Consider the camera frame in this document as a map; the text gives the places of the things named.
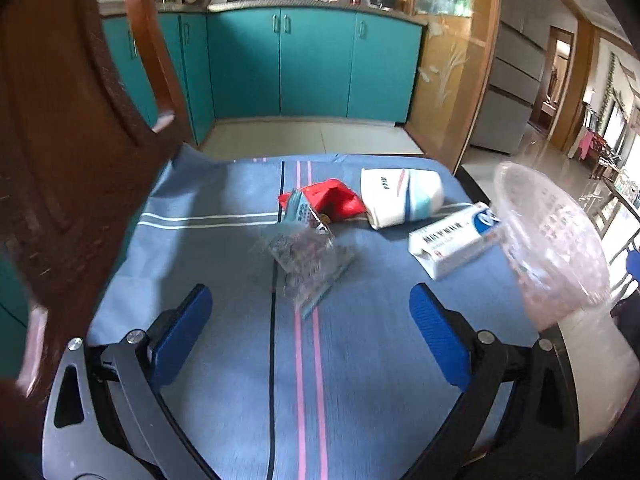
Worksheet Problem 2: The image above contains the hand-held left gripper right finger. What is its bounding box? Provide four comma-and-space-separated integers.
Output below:
400, 283, 581, 480

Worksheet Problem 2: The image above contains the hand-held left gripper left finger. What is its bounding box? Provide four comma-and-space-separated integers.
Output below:
42, 283, 221, 480

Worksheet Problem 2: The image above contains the clear plastic bag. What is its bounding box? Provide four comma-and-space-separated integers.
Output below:
260, 222, 357, 320

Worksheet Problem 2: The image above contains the blue striped seat cloth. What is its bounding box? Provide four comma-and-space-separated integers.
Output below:
87, 152, 551, 480

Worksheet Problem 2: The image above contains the glass dining table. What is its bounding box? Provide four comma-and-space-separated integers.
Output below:
585, 175, 640, 241

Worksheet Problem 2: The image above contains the white and blue medicine box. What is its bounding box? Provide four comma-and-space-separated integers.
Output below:
407, 201, 506, 281

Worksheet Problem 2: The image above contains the pink hanging cloth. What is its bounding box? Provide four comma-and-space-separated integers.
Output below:
577, 130, 603, 161

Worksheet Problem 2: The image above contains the white and blue tissue pack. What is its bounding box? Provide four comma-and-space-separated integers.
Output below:
361, 167, 446, 231

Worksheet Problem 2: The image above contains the small blue packet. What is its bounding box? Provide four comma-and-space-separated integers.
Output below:
282, 187, 314, 226

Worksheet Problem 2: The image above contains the red packet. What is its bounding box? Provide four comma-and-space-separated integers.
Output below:
278, 178, 364, 222

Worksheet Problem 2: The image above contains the green garland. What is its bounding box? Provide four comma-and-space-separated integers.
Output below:
597, 52, 621, 126

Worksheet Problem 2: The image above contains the grey refrigerator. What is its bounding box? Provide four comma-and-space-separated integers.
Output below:
470, 0, 556, 156

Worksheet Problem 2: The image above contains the brown wooden chair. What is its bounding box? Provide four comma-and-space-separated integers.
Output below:
0, 0, 583, 480

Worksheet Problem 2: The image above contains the wood framed glass door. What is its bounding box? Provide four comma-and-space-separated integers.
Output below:
395, 0, 503, 173

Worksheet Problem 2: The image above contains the teal kitchen cabinet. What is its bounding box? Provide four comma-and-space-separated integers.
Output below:
0, 5, 431, 341

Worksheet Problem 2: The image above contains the wooden door frame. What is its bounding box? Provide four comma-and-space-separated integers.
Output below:
530, 25, 596, 156

